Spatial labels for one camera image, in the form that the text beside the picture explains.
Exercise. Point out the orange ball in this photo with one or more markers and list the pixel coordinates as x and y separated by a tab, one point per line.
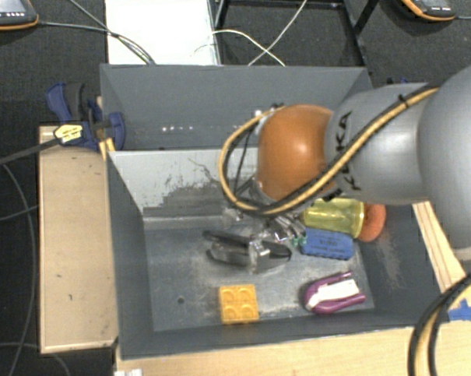
374	222

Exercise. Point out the purple and white stapler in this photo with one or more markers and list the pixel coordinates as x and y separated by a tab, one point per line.
333	294

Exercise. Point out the yellow toy brick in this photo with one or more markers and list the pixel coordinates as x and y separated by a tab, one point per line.
239	304

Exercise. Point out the grey metal bin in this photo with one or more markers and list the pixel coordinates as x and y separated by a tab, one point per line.
169	108

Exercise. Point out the blue sponge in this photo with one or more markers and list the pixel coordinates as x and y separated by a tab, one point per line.
327	245

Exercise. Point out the pale wood board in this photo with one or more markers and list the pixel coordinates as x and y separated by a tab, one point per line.
74	237

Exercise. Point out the clear yellow plastic cup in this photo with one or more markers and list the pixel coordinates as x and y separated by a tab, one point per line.
334	217

